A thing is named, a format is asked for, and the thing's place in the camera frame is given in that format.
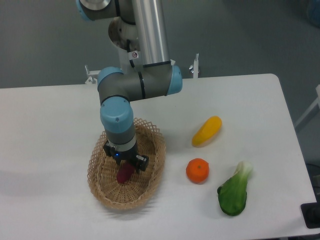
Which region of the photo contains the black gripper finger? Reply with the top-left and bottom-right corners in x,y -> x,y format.
136,155 -> 149,173
103,144 -> 122,166

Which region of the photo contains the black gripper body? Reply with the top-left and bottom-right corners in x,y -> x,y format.
104,140 -> 139,167

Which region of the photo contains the purple sweet potato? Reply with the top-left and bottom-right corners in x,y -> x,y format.
116,162 -> 135,184

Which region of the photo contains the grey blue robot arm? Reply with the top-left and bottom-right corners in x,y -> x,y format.
76,0 -> 183,172

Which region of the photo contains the woven wicker basket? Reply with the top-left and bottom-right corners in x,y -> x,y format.
87,118 -> 166,210

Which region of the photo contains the orange tangerine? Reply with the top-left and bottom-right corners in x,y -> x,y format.
185,158 -> 210,184

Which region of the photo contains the yellow mango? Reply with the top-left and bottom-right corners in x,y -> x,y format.
191,115 -> 223,148

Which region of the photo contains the green bok choy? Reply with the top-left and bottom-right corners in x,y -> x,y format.
217,161 -> 253,217

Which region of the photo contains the black device at table edge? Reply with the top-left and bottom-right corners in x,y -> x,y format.
300,202 -> 320,229

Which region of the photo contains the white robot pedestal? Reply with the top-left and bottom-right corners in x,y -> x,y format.
84,17 -> 201,85

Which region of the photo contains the white frame at right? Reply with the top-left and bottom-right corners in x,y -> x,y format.
294,85 -> 320,132

